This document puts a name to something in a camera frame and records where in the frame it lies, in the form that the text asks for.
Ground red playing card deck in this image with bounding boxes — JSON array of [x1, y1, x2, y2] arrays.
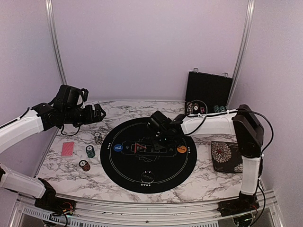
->
[[61, 142, 74, 157]]

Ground black floral rectangular tray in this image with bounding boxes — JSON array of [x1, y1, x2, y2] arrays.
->
[[210, 141, 243, 174]]

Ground green chip stack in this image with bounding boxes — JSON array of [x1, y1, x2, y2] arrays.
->
[[86, 145, 96, 158]]

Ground clear round dealer button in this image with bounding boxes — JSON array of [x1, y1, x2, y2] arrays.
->
[[141, 171, 155, 183]]

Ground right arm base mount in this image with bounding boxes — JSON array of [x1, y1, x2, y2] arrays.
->
[[217, 199, 260, 217]]

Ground left aluminium frame post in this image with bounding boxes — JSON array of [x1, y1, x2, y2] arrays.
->
[[45, 0, 67, 85]]

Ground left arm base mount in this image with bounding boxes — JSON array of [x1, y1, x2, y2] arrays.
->
[[35, 197, 76, 215]]

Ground round black poker mat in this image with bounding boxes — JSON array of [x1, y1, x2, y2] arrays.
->
[[100, 117, 197, 193]]

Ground black poker chip case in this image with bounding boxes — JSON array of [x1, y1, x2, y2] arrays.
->
[[185, 71, 232, 114]]

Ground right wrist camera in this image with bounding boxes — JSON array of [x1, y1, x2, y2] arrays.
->
[[147, 111, 172, 133]]

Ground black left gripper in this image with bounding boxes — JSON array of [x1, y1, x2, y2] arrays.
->
[[62, 103, 106, 128]]

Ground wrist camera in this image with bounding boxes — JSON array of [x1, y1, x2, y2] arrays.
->
[[53, 85, 89, 112], [147, 111, 172, 133]]

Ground blue small blind button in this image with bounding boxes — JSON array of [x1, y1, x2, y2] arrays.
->
[[113, 144, 123, 152]]

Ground orange big blind button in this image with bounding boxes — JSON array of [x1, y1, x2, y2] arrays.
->
[[177, 145, 187, 154]]

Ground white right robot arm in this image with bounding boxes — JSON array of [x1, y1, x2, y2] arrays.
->
[[147, 105, 268, 212]]

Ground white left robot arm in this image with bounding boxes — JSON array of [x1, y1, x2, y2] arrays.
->
[[0, 103, 106, 211]]

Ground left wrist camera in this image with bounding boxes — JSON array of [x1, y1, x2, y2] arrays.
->
[[53, 85, 89, 112]]

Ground right aluminium frame post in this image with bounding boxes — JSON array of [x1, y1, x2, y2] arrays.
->
[[227, 0, 255, 107]]

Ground green chips in case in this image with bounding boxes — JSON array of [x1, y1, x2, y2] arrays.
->
[[214, 105, 227, 113]]

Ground red chip stack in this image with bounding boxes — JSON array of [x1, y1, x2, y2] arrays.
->
[[79, 160, 90, 172]]

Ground aluminium front rail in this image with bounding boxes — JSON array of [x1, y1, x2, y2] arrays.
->
[[14, 189, 279, 227]]

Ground aluminium frame post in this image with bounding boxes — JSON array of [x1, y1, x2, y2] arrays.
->
[[45, 0, 67, 85], [227, 0, 255, 107]]

